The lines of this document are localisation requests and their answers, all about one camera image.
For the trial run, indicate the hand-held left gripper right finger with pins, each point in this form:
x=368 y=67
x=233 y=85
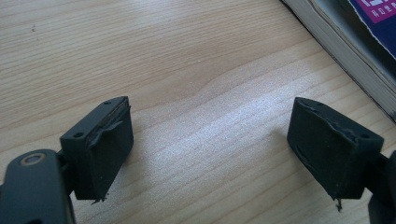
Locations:
x=330 y=149

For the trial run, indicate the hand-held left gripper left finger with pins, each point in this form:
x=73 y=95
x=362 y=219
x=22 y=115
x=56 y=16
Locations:
x=99 y=155

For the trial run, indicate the white spine book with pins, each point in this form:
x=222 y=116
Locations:
x=342 y=49

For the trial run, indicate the purple cover book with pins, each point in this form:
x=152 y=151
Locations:
x=383 y=28

